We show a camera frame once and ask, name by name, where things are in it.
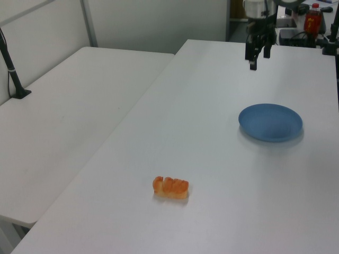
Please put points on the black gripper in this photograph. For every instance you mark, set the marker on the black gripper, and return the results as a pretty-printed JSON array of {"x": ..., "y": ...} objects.
[{"x": 260, "y": 27}]

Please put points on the orange bread loaf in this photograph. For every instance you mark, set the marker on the orange bread loaf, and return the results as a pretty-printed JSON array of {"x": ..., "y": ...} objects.
[{"x": 170, "y": 188}]

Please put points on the black electronics box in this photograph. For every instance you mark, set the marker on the black electronics box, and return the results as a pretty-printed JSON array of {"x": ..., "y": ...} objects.
[{"x": 294, "y": 38}]

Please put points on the brown wooden panel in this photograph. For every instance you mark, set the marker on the brown wooden panel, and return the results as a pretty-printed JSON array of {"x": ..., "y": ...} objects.
[{"x": 237, "y": 9}]

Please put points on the red drink bottle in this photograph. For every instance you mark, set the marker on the red drink bottle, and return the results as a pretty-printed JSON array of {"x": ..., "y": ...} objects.
[{"x": 313, "y": 22}]

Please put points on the blue round plate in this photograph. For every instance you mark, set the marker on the blue round plate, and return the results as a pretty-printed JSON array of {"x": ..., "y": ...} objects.
[{"x": 270, "y": 123}]

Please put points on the white adjacent table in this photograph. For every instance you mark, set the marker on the white adjacent table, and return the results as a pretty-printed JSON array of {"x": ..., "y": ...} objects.
[{"x": 53, "y": 119}]

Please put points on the grey metal partition post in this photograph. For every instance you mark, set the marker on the grey metal partition post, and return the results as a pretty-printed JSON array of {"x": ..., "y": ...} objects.
[{"x": 89, "y": 23}]

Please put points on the black camera stand with base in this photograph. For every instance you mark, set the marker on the black camera stand with base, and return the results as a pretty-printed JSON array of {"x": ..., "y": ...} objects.
[{"x": 13, "y": 79}]

